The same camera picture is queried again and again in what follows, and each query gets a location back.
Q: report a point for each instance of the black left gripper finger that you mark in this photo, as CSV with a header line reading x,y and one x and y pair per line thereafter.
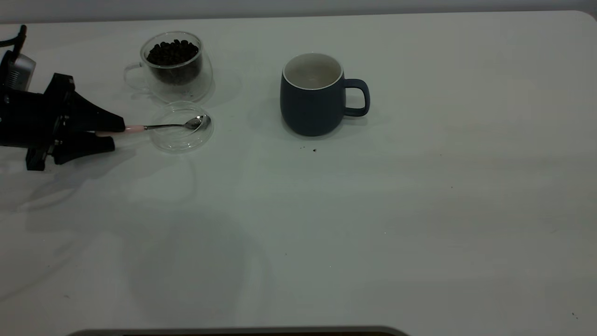
x,y
81,148
91,119

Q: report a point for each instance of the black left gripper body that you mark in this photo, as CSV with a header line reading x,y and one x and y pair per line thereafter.
x,y
28,119

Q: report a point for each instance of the clear round glass lid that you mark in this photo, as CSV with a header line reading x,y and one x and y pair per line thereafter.
x,y
179,140

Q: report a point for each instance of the clear double-walled glass cup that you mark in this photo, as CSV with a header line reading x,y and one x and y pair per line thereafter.
x,y
186,91

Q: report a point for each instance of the dark coffee beans pile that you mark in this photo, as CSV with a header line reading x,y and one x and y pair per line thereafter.
x,y
172,58

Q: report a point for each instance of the dark grey ceramic mug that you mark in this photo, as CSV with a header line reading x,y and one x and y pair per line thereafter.
x,y
310,112

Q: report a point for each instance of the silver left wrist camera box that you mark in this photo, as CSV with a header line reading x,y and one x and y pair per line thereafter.
x,y
21,74

